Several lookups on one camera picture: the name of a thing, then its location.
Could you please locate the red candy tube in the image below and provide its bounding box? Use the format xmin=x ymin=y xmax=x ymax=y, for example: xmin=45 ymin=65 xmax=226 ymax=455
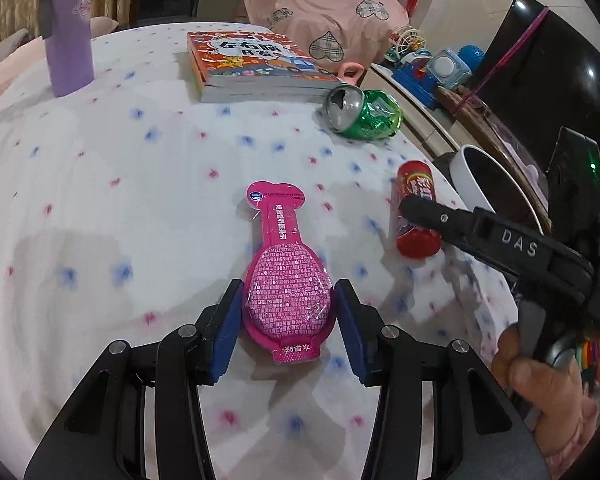
xmin=396 ymin=159 xmax=441 ymax=260

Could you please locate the white round trash bin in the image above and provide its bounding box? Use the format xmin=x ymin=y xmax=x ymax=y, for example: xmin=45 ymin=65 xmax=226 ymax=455
xmin=449 ymin=144 xmax=543 ymax=233

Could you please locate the person's right hand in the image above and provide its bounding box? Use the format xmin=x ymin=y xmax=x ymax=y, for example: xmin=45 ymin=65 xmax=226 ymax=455
xmin=491 ymin=324 xmax=600 ymax=479

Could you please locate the white TV cabinet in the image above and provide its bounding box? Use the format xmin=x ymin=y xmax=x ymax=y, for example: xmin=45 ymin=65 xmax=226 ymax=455
xmin=360 ymin=64 xmax=460 ymax=160

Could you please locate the white floral tablecloth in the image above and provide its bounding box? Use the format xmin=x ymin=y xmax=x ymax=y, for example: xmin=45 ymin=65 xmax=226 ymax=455
xmin=0 ymin=25 xmax=516 ymax=476

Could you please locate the black television screen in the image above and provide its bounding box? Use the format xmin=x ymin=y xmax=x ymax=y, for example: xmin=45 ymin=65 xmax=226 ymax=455
xmin=471 ymin=0 xmax=600 ymax=281

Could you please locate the pink stick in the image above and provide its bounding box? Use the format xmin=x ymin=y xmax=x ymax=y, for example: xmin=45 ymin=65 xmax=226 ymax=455
xmin=454 ymin=5 xmax=552 ymax=111

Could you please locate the blue toy machine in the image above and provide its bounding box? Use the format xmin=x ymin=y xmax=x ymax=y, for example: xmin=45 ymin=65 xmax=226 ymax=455
xmin=392 ymin=56 xmax=438 ymax=110

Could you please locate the light blue cube toy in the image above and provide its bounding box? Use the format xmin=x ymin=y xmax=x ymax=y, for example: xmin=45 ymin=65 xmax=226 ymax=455
xmin=426 ymin=48 xmax=472 ymax=90

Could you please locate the crushed green soda can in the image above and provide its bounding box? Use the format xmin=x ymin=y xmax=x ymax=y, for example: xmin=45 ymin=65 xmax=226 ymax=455
xmin=322 ymin=84 xmax=402 ymax=142

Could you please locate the blue spiky ball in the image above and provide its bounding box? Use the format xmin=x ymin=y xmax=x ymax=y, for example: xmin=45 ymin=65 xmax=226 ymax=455
xmin=457 ymin=44 xmax=484 ymax=73

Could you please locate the colourful ferris wheel toy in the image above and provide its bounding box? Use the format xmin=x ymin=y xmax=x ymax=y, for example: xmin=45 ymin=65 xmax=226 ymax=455
xmin=385 ymin=25 xmax=426 ymax=63

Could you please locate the pink kettlebell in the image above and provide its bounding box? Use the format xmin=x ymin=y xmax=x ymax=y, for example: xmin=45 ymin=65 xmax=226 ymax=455
xmin=337 ymin=62 xmax=366 ymax=87

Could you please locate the orange children's book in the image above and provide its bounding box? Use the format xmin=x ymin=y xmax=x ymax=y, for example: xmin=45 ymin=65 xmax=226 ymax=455
xmin=187 ymin=30 xmax=340 ymax=103

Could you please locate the pink heart-pattern furniture cover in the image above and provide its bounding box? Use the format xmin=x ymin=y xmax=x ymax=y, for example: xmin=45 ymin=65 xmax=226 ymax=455
xmin=244 ymin=0 xmax=410 ymax=72

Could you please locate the purple tall bottle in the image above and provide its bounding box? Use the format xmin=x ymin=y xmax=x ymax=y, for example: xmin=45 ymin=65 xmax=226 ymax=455
xmin=38 ymin=0 xmax=94 ymax=98

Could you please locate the pink sofa cushion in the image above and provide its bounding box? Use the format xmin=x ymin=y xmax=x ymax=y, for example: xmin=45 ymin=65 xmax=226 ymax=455
xmin=0 ymin=16 xmax=119 ymax=97

